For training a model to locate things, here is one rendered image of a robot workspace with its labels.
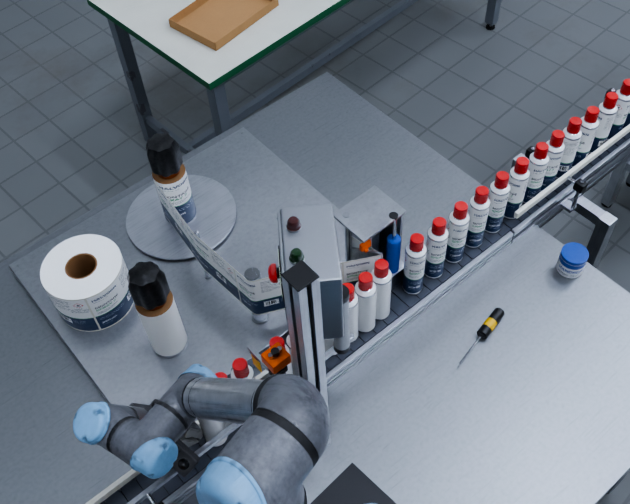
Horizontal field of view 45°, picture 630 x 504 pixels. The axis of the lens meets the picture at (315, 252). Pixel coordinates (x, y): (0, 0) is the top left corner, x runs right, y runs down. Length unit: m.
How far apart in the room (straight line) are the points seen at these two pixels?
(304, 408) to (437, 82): 2.96
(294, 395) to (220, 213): 1.11
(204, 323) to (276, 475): 0.94
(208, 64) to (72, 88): 1.48
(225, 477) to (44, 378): 1.06
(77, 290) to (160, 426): 0.59
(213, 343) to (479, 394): 0.66
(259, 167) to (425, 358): 0.76
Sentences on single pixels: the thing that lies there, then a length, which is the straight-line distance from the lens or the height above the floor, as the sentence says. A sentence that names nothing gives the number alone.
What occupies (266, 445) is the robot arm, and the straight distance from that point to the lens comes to 1.05.
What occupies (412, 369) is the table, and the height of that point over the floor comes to 0.83.
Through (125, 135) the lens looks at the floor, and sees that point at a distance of 3.77.
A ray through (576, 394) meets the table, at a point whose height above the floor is 0.83.
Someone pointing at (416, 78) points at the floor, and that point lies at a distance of 3.90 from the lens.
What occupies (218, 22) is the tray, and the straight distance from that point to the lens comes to 2.94.
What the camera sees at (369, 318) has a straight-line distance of 1.83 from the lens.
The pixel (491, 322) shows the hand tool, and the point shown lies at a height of 0.86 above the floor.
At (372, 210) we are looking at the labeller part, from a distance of 1.77.
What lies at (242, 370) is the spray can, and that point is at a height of 1.08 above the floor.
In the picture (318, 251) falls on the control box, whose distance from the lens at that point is 1.28.
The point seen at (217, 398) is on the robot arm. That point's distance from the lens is 1.29.
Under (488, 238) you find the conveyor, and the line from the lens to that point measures 2.08.
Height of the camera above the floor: 2.49
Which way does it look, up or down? 53 degrees down
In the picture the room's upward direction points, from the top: 4 degrees counter-clockwise
